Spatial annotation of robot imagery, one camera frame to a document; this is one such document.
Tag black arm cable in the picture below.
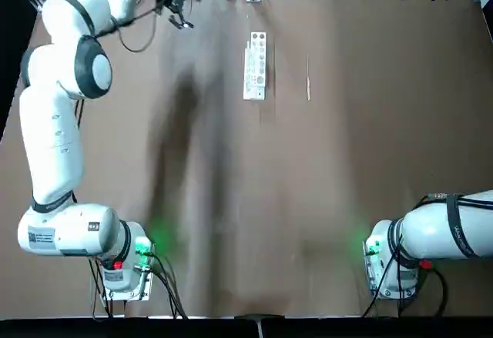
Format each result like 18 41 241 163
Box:
90 1 163 53

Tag black foot cable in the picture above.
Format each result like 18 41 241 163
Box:
421 263 451 318
88 256 112 318
152 251 189 320
361 249 404 318

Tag white test tube rack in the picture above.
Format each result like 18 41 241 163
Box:
242 31 268 102

